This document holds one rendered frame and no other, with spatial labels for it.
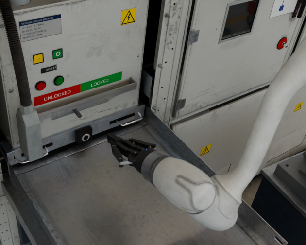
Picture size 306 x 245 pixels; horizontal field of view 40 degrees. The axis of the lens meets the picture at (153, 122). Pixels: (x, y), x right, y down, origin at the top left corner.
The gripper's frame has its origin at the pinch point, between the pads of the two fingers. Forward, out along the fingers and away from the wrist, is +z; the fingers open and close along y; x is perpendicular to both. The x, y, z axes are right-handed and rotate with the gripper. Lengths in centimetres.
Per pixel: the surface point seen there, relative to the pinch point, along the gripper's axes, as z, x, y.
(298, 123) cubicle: 36, -54, 141
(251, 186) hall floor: 48, -92, 113
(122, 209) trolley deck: -5.2, -21.1, -3.7
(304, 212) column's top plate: -29, -40, 57
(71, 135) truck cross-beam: 23.6, -4.9, -4.3
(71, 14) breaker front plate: 9.5, 37.8, -2.8
